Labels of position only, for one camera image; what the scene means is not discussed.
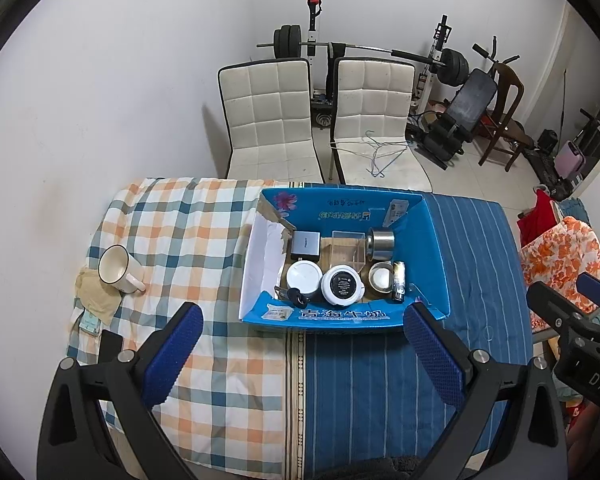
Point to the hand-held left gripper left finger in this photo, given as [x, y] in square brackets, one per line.
[172, 355]

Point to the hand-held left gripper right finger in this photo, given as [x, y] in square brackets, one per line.
[432, 355]

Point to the blue printed cardboard box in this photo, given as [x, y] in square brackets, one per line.
[350, 317]

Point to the small round metal tin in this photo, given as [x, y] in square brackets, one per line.
[381, 276]

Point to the white jar with black lid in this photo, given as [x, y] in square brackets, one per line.
[341, 284]

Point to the silver metal tin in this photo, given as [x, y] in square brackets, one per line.
[382, 245]

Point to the clear plastic box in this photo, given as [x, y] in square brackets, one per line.
[342, 252]

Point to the white round jar lid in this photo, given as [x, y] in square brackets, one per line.
[304, 276]

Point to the grey power adapter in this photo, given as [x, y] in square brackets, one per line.
[306, 246]

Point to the orange white patterned blanket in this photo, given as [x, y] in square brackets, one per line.
[555, 255]

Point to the black phone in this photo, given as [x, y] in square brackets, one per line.
[109, 347]

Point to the blue striped bed sheet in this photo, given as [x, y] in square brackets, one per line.
[370, 385]

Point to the light teal cloth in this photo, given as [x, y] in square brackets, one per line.
[575, 210]

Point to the small light blue packet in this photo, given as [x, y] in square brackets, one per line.
[90, 324]

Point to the beige cloth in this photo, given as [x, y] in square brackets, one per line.
[97, 305]

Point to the red cloth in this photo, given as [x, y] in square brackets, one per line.
[542, 215]

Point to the white ceramic mug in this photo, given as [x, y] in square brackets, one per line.
[115, 265]

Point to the orange teal checked blanket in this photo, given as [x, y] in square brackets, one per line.
[190, 240]

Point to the pink plastic container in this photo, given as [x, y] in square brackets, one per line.
[570, 160]

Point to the black bag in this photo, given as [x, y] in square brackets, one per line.
[548, 139]

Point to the brown wooden chair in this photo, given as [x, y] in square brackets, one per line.
[512, 85]

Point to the black weight bench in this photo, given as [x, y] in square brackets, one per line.
[472, 95]

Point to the white quilted chair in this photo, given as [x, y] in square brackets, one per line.
[267, 110]
[372, 100]

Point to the weight plates on floor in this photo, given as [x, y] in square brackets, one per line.
[322, 115]

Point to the barbell with black plates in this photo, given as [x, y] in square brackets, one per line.
[287, 42]

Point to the white barbell rack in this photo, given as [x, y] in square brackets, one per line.
[311, 35]

